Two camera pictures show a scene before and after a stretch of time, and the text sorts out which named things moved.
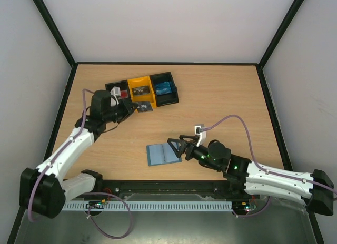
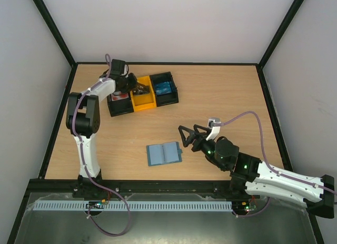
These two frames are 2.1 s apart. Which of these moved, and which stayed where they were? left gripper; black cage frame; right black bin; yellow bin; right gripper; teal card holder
Moved: right gripper; left gripper
Stayed: black cage frame; yellow bin; teal card holder; right black bin
